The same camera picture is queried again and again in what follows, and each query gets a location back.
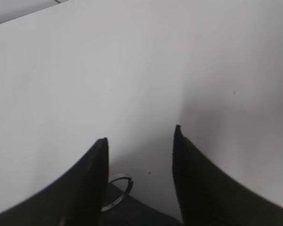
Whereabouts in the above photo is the navy blue insulated lunch bag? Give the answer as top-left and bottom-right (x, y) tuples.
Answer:
(100, 174), (182, 226)

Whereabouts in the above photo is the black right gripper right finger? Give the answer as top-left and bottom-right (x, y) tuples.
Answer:
(172, 125), (283, 226)

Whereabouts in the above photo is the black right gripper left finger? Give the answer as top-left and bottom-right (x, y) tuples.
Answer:
(0, 138), (108, 226)

